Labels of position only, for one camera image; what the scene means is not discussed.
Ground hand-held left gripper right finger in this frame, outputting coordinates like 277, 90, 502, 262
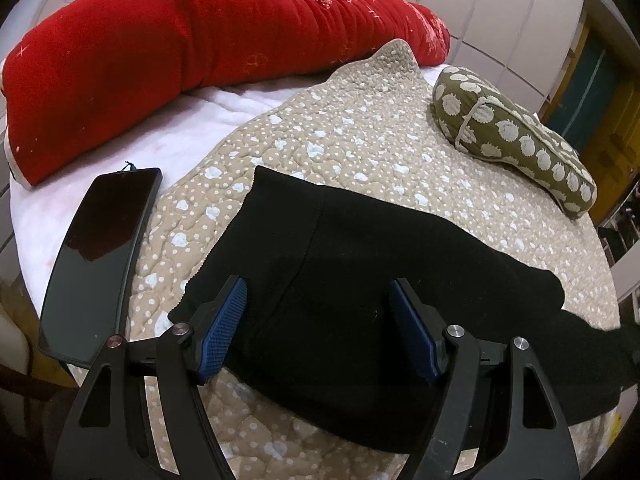
389, 277, 581, 480

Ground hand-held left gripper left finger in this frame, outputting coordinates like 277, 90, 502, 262
54, 275, 249, 480

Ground black pants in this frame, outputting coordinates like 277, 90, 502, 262
167, 165, 636, 453

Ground black smartphone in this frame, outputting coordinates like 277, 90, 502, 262
38, 167, 163, 366

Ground beige dotted quilted blanket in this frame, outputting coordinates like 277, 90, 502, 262
125, 38, 621, 480

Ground white bed sheet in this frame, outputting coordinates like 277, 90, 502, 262
7, 80, 321, 311

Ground green patterned pillow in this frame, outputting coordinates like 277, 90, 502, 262
432, 65, 598, 220

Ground red rolled quilt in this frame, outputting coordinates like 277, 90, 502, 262
0, 0, 451, 188

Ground yellow wooden door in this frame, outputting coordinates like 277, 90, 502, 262
540, 10, 640, 221

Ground white wardrobe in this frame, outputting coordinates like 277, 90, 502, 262
260, 0, 588, 116

